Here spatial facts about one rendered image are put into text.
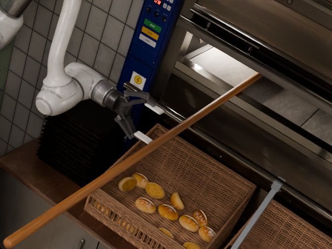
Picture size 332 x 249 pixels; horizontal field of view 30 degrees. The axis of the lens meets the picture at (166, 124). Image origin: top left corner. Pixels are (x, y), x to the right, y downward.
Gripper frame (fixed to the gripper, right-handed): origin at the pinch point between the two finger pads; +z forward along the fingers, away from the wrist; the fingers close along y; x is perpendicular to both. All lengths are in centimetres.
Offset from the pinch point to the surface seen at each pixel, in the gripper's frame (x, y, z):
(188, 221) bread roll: -34, 56, 17
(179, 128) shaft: -6.7, -0.8, 6.7
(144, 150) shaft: 15.7, -0.7, 6.5
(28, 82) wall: -54, 59, -99
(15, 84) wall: -54, 66, -108
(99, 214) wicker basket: -7, 59, -12
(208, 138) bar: -17.6, 3.2, 15.2
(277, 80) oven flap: -40, -21, 24
